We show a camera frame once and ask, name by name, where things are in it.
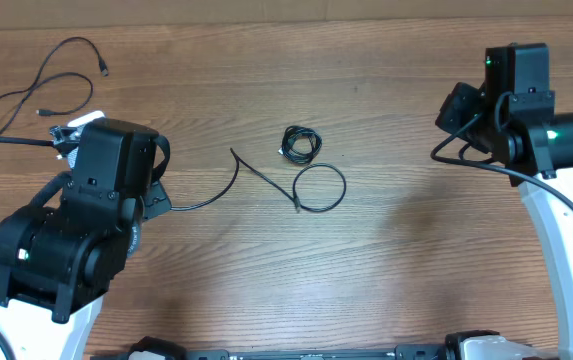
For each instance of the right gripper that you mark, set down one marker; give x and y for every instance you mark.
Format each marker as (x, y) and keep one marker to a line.
(457, 103)

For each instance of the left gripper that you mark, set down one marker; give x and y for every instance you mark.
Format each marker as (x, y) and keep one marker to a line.
(157, 201)

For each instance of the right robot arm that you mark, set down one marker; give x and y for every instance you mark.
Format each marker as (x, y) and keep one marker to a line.
(509, 126)

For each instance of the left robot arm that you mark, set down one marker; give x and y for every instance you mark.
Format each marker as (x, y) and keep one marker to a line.
(60, 252)

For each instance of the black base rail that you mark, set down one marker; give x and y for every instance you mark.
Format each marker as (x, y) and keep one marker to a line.
(478, 344)

